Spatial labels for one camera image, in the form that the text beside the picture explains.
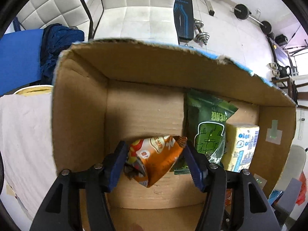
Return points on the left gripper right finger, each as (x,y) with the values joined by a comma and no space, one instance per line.
(234,201)

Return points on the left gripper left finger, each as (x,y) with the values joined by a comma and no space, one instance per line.
(60,209)

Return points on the orange snack bag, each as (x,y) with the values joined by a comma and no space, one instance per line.
(150,159)

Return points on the yellow blue tissue pack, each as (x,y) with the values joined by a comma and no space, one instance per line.
(241,141)

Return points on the grey plastic chair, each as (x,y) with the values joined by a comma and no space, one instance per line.
(289,182)

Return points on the green snack bag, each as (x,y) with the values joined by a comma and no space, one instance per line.
(205,123)

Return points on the brown cardboard box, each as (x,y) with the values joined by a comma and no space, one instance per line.
(116,90)

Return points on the dark wooden chair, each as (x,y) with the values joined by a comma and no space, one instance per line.
(292,89)

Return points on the blue foam mat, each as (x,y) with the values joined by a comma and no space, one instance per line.
(20,59)

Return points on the chrome dumbbell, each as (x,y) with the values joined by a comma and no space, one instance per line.
(201,37)

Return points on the dark blue cloth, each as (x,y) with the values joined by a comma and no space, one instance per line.
(55,39)

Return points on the barbell with black plates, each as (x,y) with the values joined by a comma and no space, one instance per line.
(242,12)

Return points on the black blue weight bench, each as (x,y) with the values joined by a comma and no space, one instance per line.
(184,19)

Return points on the white padded chair near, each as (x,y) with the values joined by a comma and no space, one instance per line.
(38,14)

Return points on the white padded chair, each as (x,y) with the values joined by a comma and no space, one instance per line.
(38,14)
(144,20)

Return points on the white padded chair far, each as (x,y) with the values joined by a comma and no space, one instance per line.
(144,20)

